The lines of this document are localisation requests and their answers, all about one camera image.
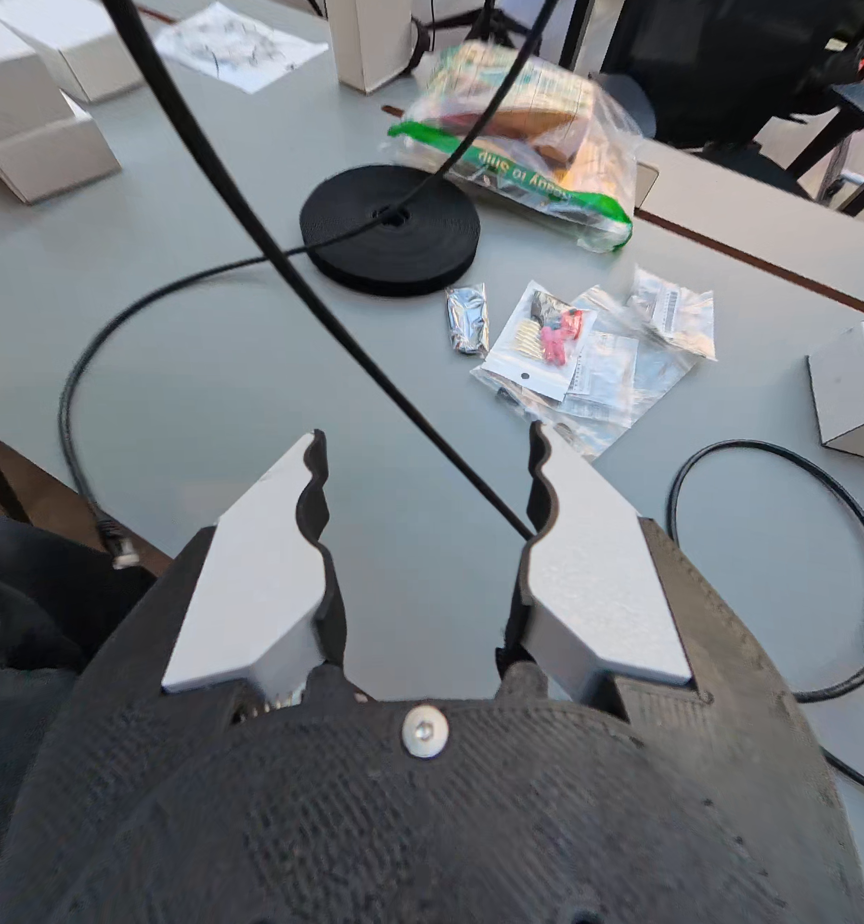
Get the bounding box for black strap loop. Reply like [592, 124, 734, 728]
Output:
[406, 14, 433, 77]

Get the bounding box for black velcro tape roll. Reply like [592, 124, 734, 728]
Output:
[299, 165, 481, 297]

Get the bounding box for clear bag with red label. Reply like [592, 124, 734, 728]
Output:
[471, 282, 599, 405]

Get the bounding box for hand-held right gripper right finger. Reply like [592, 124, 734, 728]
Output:
[495, 421, 695, 705]

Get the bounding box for black ethernet cable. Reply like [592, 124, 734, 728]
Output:
[58, 0, 864, 806]

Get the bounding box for small silver foil packet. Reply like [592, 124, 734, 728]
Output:
[446, 283, 492, 357]

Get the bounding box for clear bag of white parts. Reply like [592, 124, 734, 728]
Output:
[630, 266, 718, 360]

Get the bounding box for black mesh office chair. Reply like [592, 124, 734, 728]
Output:
[598, 0, 864, 214]

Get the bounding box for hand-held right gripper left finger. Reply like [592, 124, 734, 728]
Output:
[161, 429, 348, 694]

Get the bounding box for clear snack bag green edge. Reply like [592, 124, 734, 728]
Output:
[385, 39, 644, 254]

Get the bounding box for upright white cardboard box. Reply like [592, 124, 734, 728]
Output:
[325, 0, 422, 95]

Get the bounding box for paper sheet with cable picture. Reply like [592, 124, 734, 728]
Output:
[154, 2, 329, 95]

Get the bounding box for person's dark trousers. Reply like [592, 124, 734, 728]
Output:
[0, 505, 160, 924]

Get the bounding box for clear bag of metal parts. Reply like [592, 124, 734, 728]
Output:
[497, 285, 700, 463]

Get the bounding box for stack of flat white boxes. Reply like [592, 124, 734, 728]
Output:
[0, 7, 124, 206]

